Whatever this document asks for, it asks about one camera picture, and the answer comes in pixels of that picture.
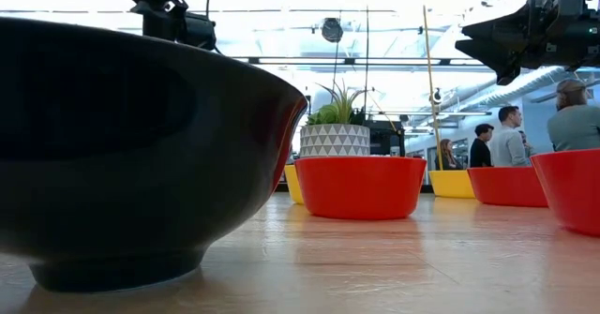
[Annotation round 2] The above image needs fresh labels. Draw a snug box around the long ceiling light bar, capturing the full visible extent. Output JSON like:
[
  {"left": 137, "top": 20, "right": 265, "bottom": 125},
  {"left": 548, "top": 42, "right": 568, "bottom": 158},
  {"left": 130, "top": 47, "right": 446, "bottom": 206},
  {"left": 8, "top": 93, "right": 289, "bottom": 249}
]
[{"left": 369, "top": 110, "right": 493, "bottom": 117}]

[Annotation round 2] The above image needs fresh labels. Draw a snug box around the red mini bowl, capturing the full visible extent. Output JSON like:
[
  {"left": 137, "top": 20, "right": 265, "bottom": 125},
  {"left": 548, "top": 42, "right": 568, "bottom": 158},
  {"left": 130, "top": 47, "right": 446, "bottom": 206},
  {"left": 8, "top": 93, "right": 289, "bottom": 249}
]
[
  {"left": 530, "top": 147, "right": 600, "bottom": 238},
  {"left": 293, "top": 156, "right": 428, "bottom": 221},
  {"left": 467, "top": 165, "right": 549, "bottom": 208}
]

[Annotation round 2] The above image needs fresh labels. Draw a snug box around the person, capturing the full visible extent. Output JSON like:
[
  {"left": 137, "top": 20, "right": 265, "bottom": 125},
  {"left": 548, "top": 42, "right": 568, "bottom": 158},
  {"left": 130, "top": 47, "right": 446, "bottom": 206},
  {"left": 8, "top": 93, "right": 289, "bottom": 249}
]
[
  {"left": 547, "top": 78, "right": 600, "bottom": 154},
  {"left": 518, "top": 129, "right": 538, "bottom": 158},
  {"left": 435, "top": 138, "right": 464, "bottom": 172},
  {"left": 469, "top": 123, "right": 495, "bottom": 169},
  {"left": 489, "top": 105, "right": 532, "bottom": 168}
]

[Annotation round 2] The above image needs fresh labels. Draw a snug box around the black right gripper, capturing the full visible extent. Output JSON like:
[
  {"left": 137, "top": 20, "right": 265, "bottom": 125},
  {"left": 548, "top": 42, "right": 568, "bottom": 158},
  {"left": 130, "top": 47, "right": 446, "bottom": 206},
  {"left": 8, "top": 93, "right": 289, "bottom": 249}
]
[{"left": 455, "top": 0, "right": 600, "bottom": 85}]

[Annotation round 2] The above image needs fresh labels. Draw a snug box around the yellow hanging cable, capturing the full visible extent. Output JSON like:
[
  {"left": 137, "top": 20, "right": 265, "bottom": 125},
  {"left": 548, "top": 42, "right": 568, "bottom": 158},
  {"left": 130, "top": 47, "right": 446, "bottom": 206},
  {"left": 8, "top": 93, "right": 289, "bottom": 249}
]
[{"left": 419, "top": 0, "right": 445, "bottom": 172}]

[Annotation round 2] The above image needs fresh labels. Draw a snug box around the black bowl with floral inside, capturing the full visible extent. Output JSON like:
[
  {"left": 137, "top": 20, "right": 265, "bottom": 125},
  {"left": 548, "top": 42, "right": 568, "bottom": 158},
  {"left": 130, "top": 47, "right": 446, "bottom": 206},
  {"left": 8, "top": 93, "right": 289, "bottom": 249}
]
[{"left": 0, "top": 16, "right": 309, "bottom": 294}]

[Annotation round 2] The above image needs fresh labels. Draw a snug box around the black hanging cable with coil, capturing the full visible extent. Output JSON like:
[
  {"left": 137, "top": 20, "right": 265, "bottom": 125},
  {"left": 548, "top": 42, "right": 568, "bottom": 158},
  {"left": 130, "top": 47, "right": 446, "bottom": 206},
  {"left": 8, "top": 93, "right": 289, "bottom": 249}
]
[{"left": 363, "top": 0, "right": 370, "bottom": 114}]

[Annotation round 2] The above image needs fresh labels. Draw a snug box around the yellow mini bowl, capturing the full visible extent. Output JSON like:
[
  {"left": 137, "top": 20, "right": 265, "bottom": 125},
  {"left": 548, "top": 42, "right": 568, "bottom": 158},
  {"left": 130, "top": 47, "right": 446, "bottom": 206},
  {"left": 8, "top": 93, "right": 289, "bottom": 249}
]
[
  {"left": 427, "top": 169, "right": 477, "bottom": 200},
  {"left": 283, "top": 164, "right": 307, "bottom": 206}
]

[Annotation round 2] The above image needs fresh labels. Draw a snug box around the silver ventilation duct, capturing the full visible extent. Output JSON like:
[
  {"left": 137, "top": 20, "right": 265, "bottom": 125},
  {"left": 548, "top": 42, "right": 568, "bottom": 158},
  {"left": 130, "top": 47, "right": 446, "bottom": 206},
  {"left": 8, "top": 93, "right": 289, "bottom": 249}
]
[{"left": 461, "top": 67, "right": 571, "bottom": 112}]

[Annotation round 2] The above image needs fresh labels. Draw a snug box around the succulent in patterned white pot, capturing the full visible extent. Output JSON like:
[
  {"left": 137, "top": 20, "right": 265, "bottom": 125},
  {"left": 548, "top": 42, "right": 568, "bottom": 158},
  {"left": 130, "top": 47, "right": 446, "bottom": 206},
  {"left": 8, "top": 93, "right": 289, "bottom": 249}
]
[{"left": 299, "top": 80, "right": 371, "bottom": 158}]

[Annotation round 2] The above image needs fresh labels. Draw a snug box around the black ceiling cable reel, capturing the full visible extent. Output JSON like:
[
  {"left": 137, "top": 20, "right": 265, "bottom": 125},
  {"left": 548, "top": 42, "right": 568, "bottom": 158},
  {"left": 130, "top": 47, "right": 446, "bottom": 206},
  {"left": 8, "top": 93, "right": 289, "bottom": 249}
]
[{"left": 321, "top": 17, "right": 344, "bottom": 43}]

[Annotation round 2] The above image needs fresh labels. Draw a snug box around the black machine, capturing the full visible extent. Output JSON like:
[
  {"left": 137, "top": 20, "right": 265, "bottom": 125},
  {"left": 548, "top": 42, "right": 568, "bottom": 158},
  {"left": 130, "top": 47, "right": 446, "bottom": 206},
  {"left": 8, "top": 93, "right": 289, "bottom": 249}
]
[{"left": 364, "top": 119, "right": 407, "bottom": 158}]

